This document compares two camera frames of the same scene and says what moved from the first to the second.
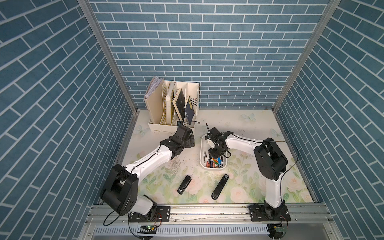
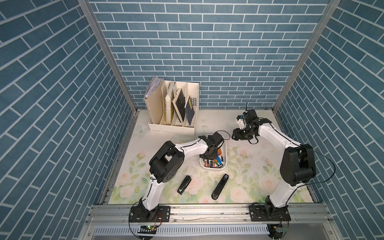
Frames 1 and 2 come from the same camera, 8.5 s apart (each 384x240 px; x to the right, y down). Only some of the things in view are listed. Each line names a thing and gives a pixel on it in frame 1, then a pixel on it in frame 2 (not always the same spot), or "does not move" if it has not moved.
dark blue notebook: [189, 111] does not move
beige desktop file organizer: [171, 105] does not move
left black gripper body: [189, 143] → [212, 155]
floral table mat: [183, 180] does not move
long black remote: [220, 186] does not move
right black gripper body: [215, 152] → [242, 134]
